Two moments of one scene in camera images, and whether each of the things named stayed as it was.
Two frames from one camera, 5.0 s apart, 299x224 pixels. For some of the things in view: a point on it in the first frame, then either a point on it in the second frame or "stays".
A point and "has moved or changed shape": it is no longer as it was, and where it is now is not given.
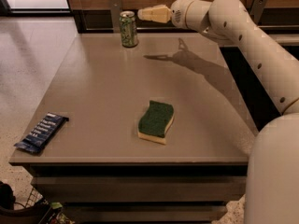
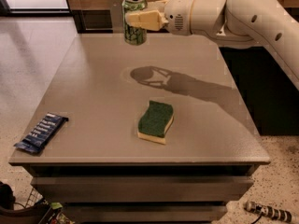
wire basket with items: (37, 210) stays
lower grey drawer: (145, 214) stays
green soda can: (129, 31) has moved or changed shape
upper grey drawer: (144, 189) stays
